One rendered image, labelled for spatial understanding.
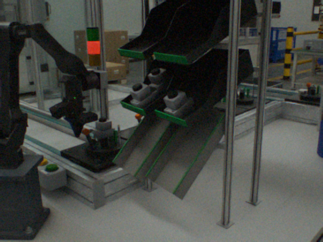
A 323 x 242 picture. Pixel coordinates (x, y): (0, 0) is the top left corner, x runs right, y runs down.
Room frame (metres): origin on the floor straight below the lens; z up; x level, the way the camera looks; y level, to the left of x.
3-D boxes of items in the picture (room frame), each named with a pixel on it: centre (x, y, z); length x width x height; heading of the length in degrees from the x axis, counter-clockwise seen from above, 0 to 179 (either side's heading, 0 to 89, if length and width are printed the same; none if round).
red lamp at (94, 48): (1.45, 0.30, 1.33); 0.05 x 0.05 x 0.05
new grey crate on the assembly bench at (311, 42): (6.20, -2.64, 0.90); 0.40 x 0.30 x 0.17; 135
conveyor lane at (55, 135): (1.45, 0.44, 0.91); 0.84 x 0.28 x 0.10; 47
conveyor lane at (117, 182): (1.59, -0.09, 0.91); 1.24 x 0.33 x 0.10; 137
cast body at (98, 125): (1.24, 0.23, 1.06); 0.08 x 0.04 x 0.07; 137
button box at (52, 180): (1.13, 0.45, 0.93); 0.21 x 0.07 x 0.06; 47
